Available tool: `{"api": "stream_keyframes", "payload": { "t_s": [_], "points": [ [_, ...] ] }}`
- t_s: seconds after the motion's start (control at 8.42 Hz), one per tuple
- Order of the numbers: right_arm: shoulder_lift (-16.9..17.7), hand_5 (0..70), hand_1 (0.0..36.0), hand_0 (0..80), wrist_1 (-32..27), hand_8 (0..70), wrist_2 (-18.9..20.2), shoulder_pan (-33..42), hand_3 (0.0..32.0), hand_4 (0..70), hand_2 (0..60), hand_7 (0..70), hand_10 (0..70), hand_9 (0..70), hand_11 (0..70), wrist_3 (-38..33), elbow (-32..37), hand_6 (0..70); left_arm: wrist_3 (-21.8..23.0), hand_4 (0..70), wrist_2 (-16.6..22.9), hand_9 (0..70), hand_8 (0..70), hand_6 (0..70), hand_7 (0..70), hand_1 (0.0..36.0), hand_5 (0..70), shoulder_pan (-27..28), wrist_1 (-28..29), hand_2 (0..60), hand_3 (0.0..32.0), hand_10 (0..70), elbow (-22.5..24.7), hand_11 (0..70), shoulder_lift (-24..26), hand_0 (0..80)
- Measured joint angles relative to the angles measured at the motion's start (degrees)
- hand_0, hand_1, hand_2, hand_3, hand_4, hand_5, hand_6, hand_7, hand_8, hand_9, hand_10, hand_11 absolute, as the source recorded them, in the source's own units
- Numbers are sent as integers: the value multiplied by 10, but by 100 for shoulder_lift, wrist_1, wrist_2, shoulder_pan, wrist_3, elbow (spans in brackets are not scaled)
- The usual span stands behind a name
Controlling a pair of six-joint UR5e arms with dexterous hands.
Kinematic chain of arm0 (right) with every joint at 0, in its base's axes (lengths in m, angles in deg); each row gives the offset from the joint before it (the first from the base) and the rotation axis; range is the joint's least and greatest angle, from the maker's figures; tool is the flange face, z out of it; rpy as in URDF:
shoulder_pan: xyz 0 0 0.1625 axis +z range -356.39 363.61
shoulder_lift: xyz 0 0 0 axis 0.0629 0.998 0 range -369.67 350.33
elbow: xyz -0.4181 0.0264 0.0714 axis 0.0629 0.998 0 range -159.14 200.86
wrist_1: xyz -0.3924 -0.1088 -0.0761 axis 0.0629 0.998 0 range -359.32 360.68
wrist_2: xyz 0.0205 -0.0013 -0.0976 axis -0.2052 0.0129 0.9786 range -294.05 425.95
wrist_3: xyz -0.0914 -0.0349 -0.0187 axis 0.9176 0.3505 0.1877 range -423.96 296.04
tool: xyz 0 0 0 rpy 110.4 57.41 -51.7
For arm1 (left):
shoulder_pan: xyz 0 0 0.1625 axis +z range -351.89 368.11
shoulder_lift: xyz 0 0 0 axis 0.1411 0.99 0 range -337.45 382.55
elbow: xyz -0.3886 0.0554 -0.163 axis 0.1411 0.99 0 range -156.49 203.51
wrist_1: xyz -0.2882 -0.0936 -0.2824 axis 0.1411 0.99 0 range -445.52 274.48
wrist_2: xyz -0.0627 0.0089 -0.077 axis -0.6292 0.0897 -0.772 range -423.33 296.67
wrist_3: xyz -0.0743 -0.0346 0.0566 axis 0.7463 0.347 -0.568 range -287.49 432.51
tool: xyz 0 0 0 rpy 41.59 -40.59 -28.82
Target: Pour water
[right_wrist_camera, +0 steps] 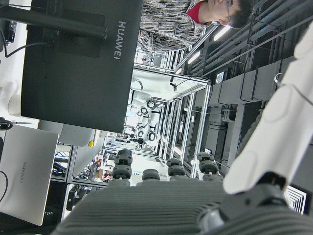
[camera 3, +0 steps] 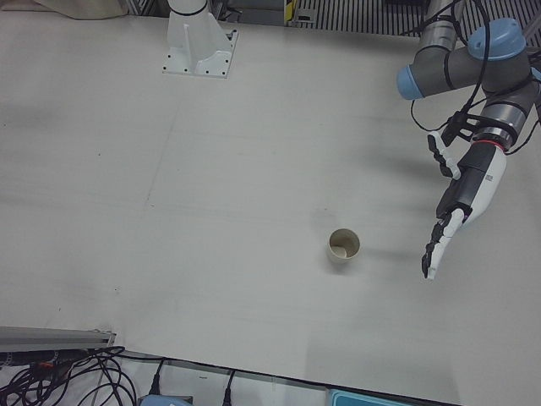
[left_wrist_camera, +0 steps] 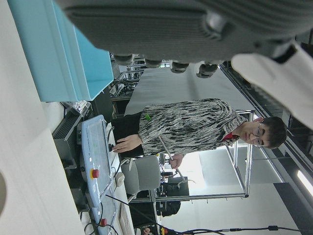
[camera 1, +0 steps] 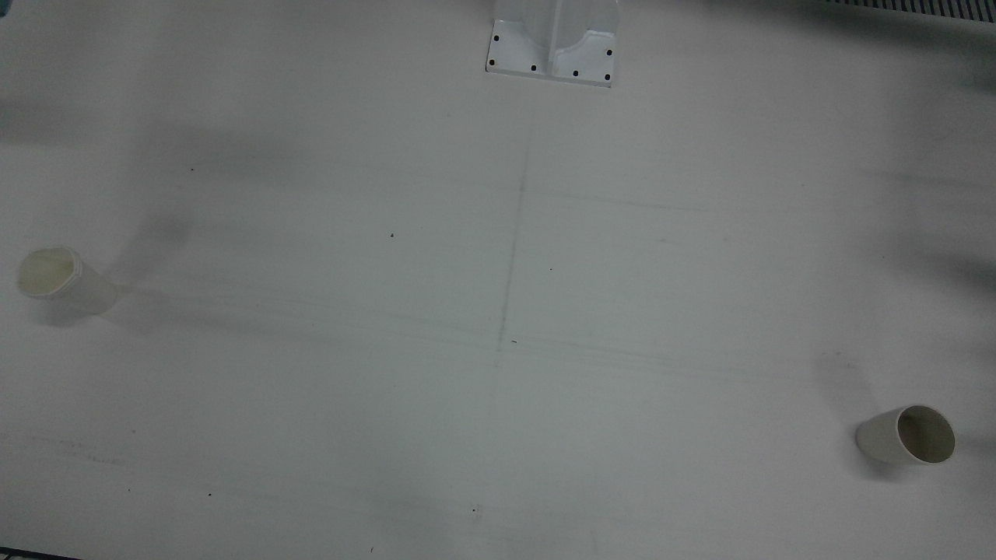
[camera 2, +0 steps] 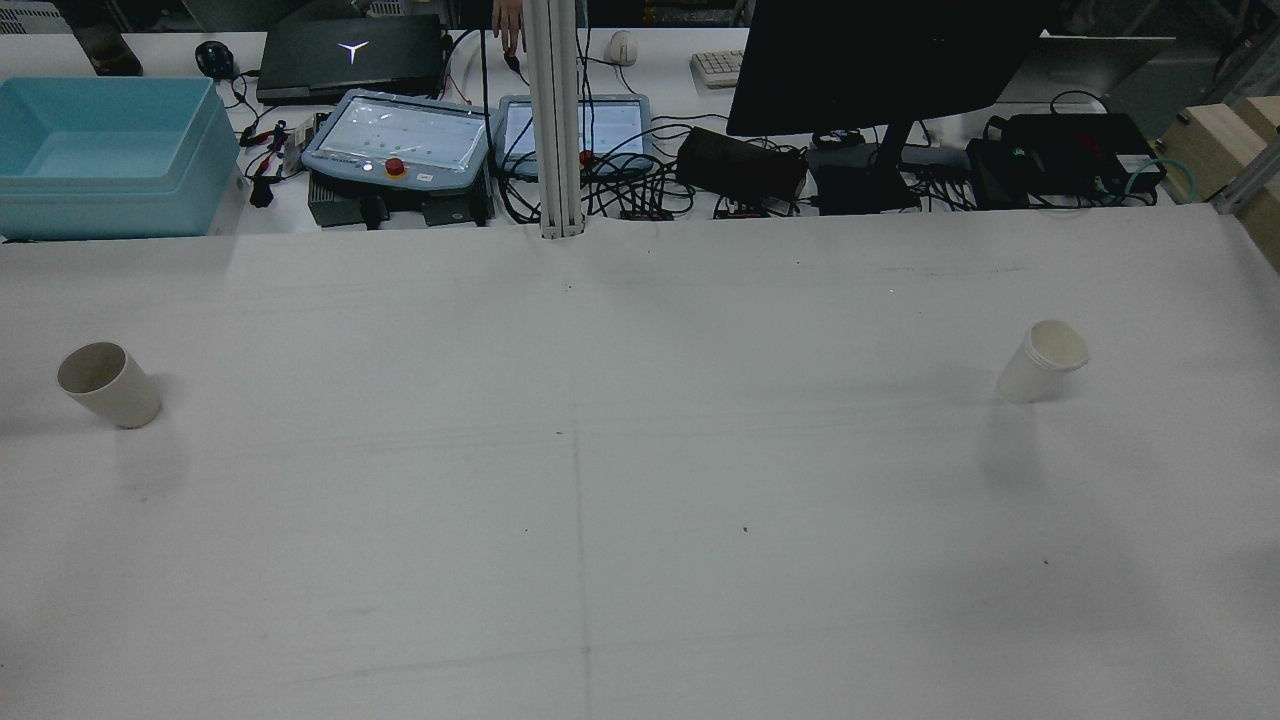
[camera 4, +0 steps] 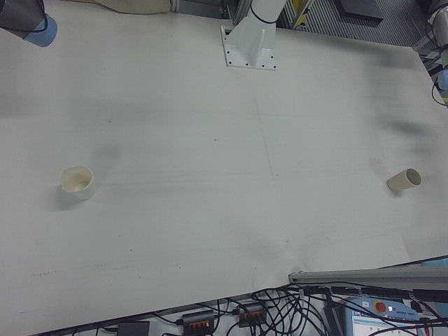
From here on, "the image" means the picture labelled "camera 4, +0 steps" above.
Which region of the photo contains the black orange port hub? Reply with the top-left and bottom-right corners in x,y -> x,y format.
237,303 -> 266,328
181,309 -> 216,332

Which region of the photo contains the black ribbed grating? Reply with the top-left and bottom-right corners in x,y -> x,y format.
274,0 -> 435,50

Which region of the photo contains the aluminium frame profile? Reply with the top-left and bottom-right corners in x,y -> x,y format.
170,0 -> 246,22

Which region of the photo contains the black cable tangle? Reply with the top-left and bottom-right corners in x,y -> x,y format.
150,279 -> 351,336

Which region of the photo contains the beige paper cup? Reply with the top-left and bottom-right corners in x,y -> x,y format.
386,168 -> 422,192
59,165 -> 95,201

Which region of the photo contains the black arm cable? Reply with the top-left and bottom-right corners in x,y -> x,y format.
430,77 -> 448,106

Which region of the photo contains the black power adapter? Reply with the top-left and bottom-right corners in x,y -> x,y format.
117,321 -> 151,336

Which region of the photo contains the yellow black striped post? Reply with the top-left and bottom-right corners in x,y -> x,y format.
293,0 -> 311,31

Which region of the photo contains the white pedestal mount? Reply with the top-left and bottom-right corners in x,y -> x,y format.
219,0 -> 279,72

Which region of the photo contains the grey blue teach pendant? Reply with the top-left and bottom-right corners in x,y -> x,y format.
344,296 -> 435,336

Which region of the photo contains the black equipment box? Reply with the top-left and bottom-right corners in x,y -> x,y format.
335,0 -> 383,24

